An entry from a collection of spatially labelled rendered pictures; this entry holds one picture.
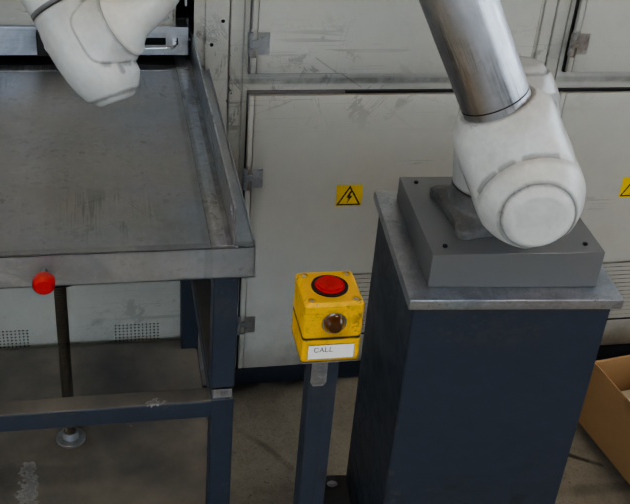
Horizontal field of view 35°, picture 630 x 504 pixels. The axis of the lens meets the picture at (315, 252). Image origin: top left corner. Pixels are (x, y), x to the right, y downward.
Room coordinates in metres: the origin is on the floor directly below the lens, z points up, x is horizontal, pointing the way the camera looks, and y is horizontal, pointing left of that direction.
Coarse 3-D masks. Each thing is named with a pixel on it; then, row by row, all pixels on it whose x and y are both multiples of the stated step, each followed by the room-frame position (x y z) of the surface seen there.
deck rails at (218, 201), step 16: (192, 64) 1.93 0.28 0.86; (192, 80) 1.87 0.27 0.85; (192, 96) 1.79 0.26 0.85; (208, 96) 1.65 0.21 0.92; (192, 112) 1.72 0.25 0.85; (208, 112) 1.62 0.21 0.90; (192, 128) 1.65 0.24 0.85; (208, 128) 1.62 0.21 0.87; (192, 144) 1.59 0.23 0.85; (208, 144) 1.59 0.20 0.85; (208, 160) 1.53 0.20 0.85; (224, 160) 1.41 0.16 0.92; (208, 176) 1.48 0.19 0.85; (224, 176) 1.39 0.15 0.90; (208, 192) 1.42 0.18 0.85; (224, 192) 1.38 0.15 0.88; (208, 208) 1.37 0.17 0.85; (224, 208) 1.38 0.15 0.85; (208, 224) 1.32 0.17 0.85; (224, 224) 1.33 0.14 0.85; (224, 240) 1.28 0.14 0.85
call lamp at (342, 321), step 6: (336, 312) 1.07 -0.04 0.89; (324, 318) 1.07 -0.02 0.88; (330, 318) 1.06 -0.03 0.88; (336, 318) 1.06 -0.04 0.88; (342, 318) 1.07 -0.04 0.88; (324, 324) 1.06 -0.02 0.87; (330, 324) 1.06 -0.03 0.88; (336, 324) 1.06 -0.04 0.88; (342, 324) 1.06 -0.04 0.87; (324, 330) 1.07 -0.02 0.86; (330, 330) 1.06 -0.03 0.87; (336, 330) 1.06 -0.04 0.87
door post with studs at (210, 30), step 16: (208, 0) 1.94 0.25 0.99; (224, 0) 1.95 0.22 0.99; (208, 16) 1.94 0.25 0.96; (224, 16) 1.95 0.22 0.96; (208, 32) 1.94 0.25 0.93; (224, 32) 1.95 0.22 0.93; (208, 48) 1.94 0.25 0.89; (224, 48) 1.95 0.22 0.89; (208, 64) 1.94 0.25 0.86; (224, 64) 1.95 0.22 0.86; (224, 80) 1.95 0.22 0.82; (224, 96) 1.95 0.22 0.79; (224, 112) 1.95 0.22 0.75
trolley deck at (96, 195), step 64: (0, 128) 1.59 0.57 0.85; (64, 128) 1.61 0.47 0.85; (128, 128) 1.64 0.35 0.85; (0, 192) 1.37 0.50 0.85; (64, 192) 1.39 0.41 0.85; (128, 192) 1.41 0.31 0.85; (192, 192) 1.42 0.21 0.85; (0, 256) 1.19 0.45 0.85; (64, 256) 1.21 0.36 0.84; (128, 256) 1.23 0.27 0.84; (192, 256) 1.26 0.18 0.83
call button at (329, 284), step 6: (324, 276) 1.12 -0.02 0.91; (330, 276) 1.13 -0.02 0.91; (318, 282) 1.11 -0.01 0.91; (324, 282) 1.11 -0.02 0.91; (330, 282) 1.11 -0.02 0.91; (336, 282) 1.11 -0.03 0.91; (342, 282) 1.11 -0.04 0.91; (318, 288) 1.10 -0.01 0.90; (324, 288) 1.10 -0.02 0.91; (330, 288) 1.10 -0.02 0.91; (336, 288) 1.10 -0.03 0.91; (342, 288) 1.10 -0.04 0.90
